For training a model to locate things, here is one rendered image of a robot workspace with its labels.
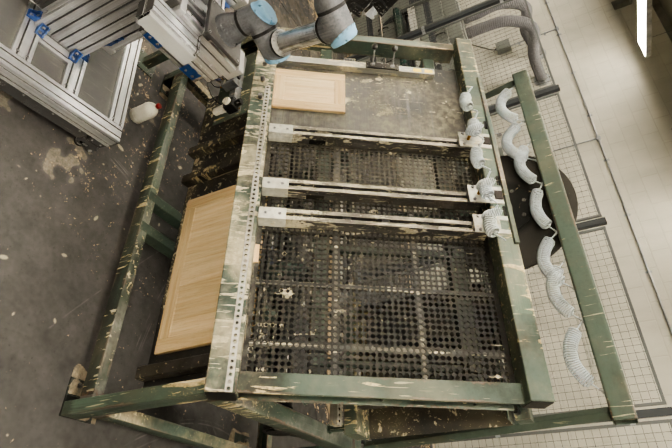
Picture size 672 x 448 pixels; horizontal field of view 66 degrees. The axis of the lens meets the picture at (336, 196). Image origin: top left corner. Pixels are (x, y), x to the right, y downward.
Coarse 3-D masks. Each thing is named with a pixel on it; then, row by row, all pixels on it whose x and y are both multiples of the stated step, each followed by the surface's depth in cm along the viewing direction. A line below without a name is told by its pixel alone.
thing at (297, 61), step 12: (288, 60) 303; (300, 60) 304; (312, 60) 306; (324, 60) 307; (336, 60) 308; (360, 72) 310; (372, 72) 310; (384, 72) 310; (396, 72) 309; (408, 72) 309; (420, 72) 310
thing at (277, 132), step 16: (272, 128) 265; (288, 128) 266; (304, 128) 268; (320, 128) 269; (480, 128) 260; (320, 144) 271; (336, 144) 271; (352, 144) 271; (368, 144) 271; (384, 144) 271; (400, 144) 271; (416, 144) 271; (432, 144) 271; (448, 144) 272; (464, 144) 268
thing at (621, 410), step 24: (528, 96) 331; (528, 120) 320; (552, 168) 294; (552, 192) 286; (432, 216) 305; (576, 240) 266; (576, 264) 259; (576, 288) 253; (600, 312) 242; (600, 336) 236; (600, 360) 231; (624, 384) 222; (600, 408) 225; (624, 408) 217; (456, 432) 257; (480, 432) 250; (504, 432) 245
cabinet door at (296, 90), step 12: (276, 72) 299; (288, 72) 300; (300, 72) 301; (312, 72) 302; (276, 84) 293; (288, 84) 295; (300, 84) 296; (312, 84) 297; (324, 84) 298; (336, 84) 299; (276, 96) 287; (288, 96) 289; (300, 96) 290; (312, 96) 291; (324, 96) 292; (336, 96) 293; (288, 108) 284; (300, 108) 284; (312, 108) 285; (324, 108) 286; (336, 108) 287
